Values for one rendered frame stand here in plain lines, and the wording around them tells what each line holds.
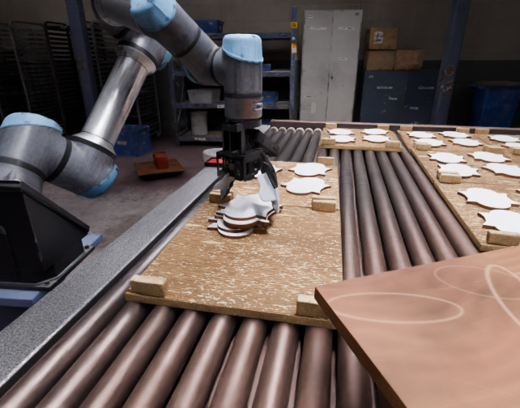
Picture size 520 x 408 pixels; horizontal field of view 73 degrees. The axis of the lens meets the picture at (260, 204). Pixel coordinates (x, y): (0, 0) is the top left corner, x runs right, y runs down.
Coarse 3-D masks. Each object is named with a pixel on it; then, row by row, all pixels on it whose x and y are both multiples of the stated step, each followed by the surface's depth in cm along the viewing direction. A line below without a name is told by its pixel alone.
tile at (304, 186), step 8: (280, 184) 103; (288, 184) 103; (296, 184) 103; (304, 184) 103; (312, 184) 103; (320, 184) 103; (288, 192) 98; (296, 192) 97; (304, 192) 97; (312, 192) 98
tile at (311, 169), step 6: (294, 168) 117; (300, 168) 117; (306, 168) 117; (312, 168) 117; (318, 168) 117; (324, 168) 117; (330, 168) 118; (300, 174) 112; (306, 174) 112; (312, 174) 112; (318, 174) 113; (324, 174) 112
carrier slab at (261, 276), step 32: (192, 224) 80; (288, 224) 80; (320, 224) 80; (160, 256) 67; (192, 256) 67; (224, 256) 67; (256, 256) 67; (288, 256) 67; (320, 256) 67; (192, 288) 58; (224, 288) 58; (256, 288) 58; (288, 288) 58; (288, 320) 52; (320, 320) 51
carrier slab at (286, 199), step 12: (288, 168) 120; (336, 168) 120; (252, 180) 109; (288, 180) 109; (324, 180) 109; (336, 180) 109; (240, 192) 99; (252, 192) 99; (324, 192) 99; (336, 192) 99; (288, 204) 91; (300, 204) 91; (336, 204) 91
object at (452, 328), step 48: (336, 288) 41; (384, 288) 41; (432, 288) 41; (480, 288) 41; (384, 336) 34; (432, 336) 34; (480, 336) 34; (384, 384) 30; (432, 384) 29; (480, 384) 29
